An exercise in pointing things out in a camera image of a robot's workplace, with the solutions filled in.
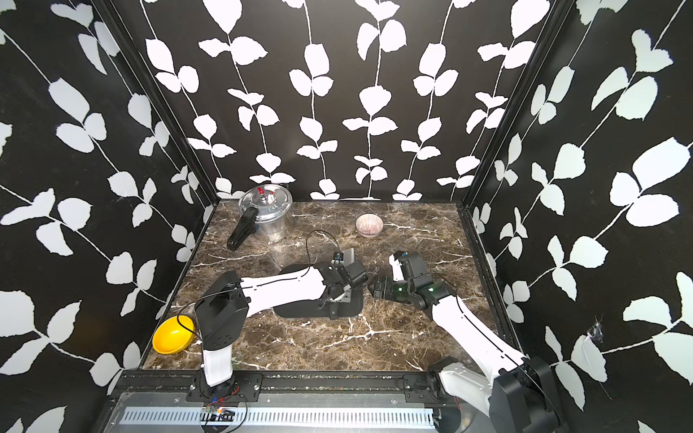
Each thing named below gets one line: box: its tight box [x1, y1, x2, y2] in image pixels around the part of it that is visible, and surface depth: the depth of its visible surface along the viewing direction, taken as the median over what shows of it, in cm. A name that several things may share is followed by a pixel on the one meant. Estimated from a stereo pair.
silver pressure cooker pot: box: [226, 184, 295, 252], surface depth 101 cm
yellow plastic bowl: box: [151, 314, 196, 355], surface depth 81 cm
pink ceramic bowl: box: [355, 212, 384, 239], surface depth 112 cm
